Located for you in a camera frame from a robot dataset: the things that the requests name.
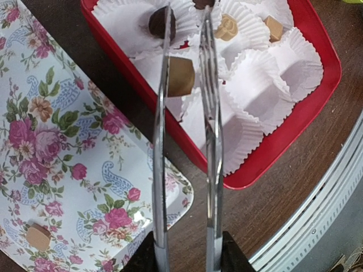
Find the dark heart chocolate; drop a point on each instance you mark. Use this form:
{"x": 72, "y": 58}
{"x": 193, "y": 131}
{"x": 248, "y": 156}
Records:
{"x": 201, "y": 4}

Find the floral rectangular tray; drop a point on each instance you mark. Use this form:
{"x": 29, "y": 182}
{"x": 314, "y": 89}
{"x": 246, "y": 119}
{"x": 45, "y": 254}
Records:
{"x": 70, "y": 160}

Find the tan heart chocolate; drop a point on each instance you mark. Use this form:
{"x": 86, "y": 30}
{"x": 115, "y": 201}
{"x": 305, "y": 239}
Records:
{"x": 38, "y": 237}

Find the white paper liners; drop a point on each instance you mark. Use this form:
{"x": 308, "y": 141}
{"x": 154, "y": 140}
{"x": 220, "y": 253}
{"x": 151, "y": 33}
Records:
{"x": 260, "y": 81}

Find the red box base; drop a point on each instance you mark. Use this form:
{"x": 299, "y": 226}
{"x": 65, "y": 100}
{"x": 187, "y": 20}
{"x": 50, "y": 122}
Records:
{"x": 303, "y": 114}

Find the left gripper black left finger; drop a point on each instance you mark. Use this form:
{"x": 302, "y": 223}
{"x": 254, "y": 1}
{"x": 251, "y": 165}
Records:
{"x": 144, "y": 258}

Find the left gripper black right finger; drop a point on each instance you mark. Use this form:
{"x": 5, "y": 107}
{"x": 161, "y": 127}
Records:
{"x": 233, "y": 259}

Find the tan square chocolate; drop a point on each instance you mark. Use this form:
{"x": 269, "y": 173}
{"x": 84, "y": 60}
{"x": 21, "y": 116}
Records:
{"x": 275, "y": 28}

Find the metal tongs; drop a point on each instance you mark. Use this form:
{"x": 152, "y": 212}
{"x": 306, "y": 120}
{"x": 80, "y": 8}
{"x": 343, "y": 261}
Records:
{"x": 213, "y": 162}

